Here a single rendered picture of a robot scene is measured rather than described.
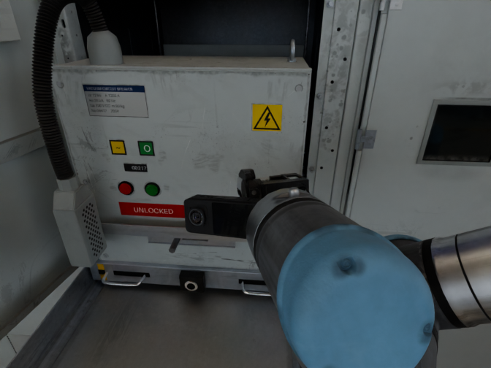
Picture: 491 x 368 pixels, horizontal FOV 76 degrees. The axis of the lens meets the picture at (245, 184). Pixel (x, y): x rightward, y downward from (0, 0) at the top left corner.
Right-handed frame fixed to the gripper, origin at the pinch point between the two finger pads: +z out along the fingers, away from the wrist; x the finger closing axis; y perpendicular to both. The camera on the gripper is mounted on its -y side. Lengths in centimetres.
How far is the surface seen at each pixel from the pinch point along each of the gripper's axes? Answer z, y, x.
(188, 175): 15.2, -8.6, 0.3
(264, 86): 6.3, 6.7, 16.8
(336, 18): 17.5, 25.7, 30.8
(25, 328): 72, -80, -66
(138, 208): 20.7, -20.7, -7.2
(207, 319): 14.8, -7.7, -34.2
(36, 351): 10, -42, -32
